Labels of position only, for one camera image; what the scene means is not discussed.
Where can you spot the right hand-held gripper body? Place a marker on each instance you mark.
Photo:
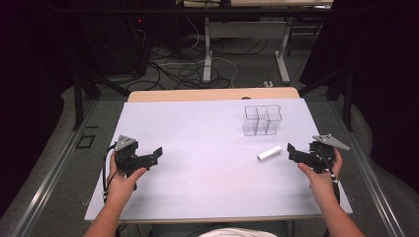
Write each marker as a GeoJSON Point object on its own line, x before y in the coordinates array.
{"type": "Point", "coordinates": [324, 150]}

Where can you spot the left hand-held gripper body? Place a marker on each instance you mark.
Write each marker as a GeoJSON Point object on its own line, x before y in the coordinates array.
{"type": "Point", "coordinates": [129, 154]}

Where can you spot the white tube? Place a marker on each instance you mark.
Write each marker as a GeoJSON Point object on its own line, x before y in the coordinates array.
{"type": "Point", "coordinates": [269, 153]}

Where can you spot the clear plastic organizer box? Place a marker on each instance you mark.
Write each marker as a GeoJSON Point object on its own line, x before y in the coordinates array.
{"type": "Point", "coordinates": [262, 120]}

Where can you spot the person's left hand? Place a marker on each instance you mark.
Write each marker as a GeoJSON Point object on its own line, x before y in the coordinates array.
{"type": "Point", "coordinates": [122, 184]}

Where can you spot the person's right hand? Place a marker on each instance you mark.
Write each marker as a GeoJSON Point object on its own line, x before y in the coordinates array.
{"type": "Point", "coordinates": [321, 182]}

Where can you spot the white table mat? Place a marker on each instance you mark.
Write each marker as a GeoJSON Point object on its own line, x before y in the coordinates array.
{"type": "Point", "coordinates": [204, 171]}

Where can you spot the black metal stand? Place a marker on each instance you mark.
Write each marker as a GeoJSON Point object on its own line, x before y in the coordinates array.
{"type": "Point", "coordinates": [79, 98]}
{"type": "Point", "coordinates": [347, 95]}

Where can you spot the white power strip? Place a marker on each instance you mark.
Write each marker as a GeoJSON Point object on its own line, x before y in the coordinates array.
{"type": "Point", "coordinates": [268, 83]}

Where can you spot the person's white shirt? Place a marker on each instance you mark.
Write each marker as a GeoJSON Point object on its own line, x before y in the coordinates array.
{"type": "Point", "coordinates": [238, 232]}

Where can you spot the black computer tower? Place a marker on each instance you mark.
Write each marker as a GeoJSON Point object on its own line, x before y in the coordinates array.
{"type": "Point", "coordinates": [136, 46]}

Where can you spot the aluminium floor rail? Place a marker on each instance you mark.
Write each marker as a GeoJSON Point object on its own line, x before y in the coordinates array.
{"type": "Point", "coordinates": [49, 181]}
{"type": "Point", "coordinates": [372, 184]}

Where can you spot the white metal desk frame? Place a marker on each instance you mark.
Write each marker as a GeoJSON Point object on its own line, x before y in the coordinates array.
{"type": "Point", "coordinates": [207, 52]}

